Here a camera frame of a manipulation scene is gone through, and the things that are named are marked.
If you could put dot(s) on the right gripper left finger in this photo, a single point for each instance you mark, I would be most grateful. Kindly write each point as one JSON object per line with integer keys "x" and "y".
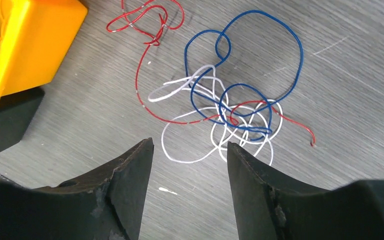
{"x": 105, "y": 203}

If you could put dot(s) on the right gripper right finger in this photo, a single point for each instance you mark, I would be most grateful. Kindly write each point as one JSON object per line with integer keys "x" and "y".
{"x": 270, "y": 205}

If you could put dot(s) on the yellow plastic bin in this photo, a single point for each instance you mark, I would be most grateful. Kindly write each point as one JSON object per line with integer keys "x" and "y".
{"x": 35, "y": 36}

